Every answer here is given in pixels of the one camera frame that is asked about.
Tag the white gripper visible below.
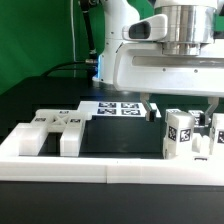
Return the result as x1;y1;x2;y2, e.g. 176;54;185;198
113;39;224;126

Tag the white chair seat part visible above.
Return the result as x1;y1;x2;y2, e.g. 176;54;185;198
162;133;224;159

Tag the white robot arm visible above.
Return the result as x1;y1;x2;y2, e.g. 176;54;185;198
80;0;224;125

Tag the white chair back part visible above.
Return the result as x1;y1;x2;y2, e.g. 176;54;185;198
18;109;92;157

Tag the white tagged cube left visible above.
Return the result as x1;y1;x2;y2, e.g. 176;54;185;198
166;108;181;113

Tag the white tagged cube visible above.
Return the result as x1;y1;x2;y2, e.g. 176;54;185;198
188;110;205;128
166;108;181;113

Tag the white tagged cube right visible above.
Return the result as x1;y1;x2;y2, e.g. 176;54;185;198
188;110;205;128

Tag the white sheet with tags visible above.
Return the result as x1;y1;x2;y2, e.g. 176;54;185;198
77;101;162;118

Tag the white U-shaped obstacle frame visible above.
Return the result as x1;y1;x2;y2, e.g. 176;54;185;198
0;123;224;186

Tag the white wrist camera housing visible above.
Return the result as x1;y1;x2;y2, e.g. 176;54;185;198
122;14;168;41

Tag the black cable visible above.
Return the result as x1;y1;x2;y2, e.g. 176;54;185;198
40;0;101;78

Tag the white cable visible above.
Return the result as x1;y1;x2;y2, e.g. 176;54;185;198
69;0;78;78

